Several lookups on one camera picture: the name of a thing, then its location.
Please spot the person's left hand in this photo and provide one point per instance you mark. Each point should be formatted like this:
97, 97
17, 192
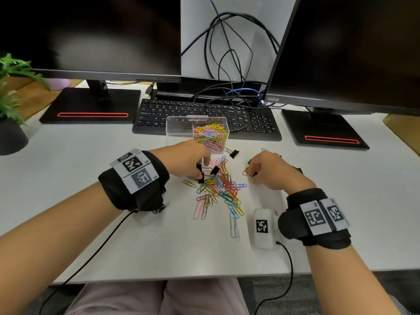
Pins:
180, 157

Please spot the person's right hand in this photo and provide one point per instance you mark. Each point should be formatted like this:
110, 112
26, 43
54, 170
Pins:
279, 173

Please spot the single black binder clip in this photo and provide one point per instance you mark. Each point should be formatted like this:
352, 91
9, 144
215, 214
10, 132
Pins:
200, 176

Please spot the single green paper clip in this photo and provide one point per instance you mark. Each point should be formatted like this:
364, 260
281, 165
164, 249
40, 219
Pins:
189, 184

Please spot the clear plastic divided box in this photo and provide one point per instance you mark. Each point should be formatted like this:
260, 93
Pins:
178, 126

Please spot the small bunch of paper clips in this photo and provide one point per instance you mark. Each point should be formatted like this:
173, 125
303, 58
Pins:
245, 172

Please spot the heap of sorted paper clips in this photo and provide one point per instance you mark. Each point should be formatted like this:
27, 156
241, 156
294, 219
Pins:
211, 136

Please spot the pile of black binder clips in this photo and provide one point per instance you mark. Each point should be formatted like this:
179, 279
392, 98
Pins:
234, 154

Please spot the pile of colourful paper clips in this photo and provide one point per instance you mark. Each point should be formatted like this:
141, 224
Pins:
223, 186

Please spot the person's right forearm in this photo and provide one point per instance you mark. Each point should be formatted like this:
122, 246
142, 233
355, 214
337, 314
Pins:
347, 282

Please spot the person's left forearm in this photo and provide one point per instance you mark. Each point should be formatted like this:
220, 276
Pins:
42, 249

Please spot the brown cardboard box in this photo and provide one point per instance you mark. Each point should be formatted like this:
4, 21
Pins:
403, 134
32, 98

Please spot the black keyboard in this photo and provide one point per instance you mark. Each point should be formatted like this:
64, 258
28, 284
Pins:
157, 114

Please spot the black monitor stand red stripe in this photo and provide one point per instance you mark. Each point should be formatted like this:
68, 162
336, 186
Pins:
92, 101
321, 127

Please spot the black usb plug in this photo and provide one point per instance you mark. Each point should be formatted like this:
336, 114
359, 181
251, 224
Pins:
149, 91

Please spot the grey desk partition panel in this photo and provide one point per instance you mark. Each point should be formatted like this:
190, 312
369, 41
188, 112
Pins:
193, 62

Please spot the lilac cup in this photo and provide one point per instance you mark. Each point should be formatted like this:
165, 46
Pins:
59, 84

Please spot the black computer monitor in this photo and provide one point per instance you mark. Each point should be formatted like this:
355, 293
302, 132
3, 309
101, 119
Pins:
92, 29
354, 52

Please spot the green plant in black pot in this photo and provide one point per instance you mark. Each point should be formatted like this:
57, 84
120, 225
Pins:
13, 137

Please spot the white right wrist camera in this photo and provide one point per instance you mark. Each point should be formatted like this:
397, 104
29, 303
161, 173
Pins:
262, 239

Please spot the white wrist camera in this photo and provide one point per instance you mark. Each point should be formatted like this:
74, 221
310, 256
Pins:
262, 239
144, 218

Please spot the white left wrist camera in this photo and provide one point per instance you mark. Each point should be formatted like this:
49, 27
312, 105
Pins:
144, 218

